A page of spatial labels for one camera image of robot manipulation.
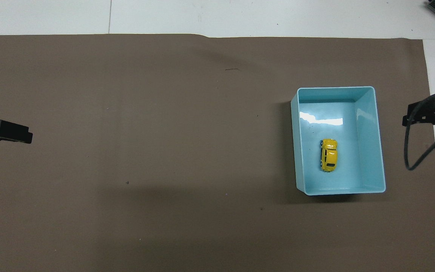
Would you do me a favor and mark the yellow toy beetle car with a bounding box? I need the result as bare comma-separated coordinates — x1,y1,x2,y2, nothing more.
319,138,338,173

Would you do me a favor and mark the light blue plastic bin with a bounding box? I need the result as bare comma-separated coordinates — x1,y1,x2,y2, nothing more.
291,86,386,196

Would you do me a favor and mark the black cable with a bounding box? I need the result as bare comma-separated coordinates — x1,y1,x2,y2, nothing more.
404,89,435,171

